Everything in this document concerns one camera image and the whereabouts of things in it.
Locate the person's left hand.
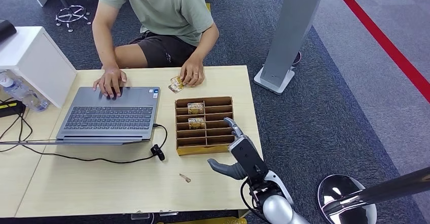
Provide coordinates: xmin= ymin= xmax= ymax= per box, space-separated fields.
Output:
xmin=180 ymin=56 xmax=205 ymax=88

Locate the person's right hand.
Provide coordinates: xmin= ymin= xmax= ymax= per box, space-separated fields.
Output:
xmin=93 ymin=67 xmax=128 ymax=99

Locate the cardboard card holder box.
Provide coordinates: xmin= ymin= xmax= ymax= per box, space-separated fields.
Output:
xmin=174 ymin=96 xmax=235 ymax=157

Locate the person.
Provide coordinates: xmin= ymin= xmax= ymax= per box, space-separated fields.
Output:
xmin=92 ymin=0 xmax=221 ymax=99

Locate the grey laptop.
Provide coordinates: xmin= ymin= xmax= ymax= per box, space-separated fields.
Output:
xmin=0 ymin=86 xmax=161 ymax=146

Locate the white cabinet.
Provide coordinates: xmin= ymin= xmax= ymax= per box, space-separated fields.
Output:
xmin=0 ymin=26 xmax=78 ymax=109

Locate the black office chair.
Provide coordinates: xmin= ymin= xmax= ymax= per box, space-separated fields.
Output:
xmin=31 ymin=0 xmax=92 ymax=33

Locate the black clip-on device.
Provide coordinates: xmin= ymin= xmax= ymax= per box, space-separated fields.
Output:
xmin=150 ymin=144 xmax=166 ymax=162

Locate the clear water bottle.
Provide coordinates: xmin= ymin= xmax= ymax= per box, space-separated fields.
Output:
xmin=0 ymin=76 xmax=49 ymax=113

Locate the grey kiosk pillar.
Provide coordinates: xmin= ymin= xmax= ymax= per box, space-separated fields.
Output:
xmin=254 ymin=0 xmax=328 ymax=96

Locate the black and yellow box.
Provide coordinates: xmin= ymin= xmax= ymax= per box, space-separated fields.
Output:
xmin=0 ymin=100 xmax=26 ymax=119

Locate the black device on cabinet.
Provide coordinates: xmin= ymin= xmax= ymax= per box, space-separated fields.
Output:
xmin=0 ymin=19 xmax=17 ymax=44

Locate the yellow object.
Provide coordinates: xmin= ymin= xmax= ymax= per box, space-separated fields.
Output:
xmin=157 ymin=216 xmax=247 ymax=224

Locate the chrome round stand base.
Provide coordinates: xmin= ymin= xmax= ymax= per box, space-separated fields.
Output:
xmin=317 ymin=174 xmax=378 ymax=224

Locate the red barrier strip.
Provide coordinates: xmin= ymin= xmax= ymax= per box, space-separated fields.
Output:
xmin=328 ymin=0 xmax=430 ymax=104

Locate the black laptop cable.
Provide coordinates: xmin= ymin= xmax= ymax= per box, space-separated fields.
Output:
xmin=0 ymin=123 xmax=168 ymax=165

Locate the black cable bundle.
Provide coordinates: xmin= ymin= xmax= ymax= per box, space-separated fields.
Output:
xmin=0 ymin=98 xmax=33 ymax=153

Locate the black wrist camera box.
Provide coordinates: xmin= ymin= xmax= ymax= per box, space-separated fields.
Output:
xmin=228 ymin=135 xmax=269 ymax=183

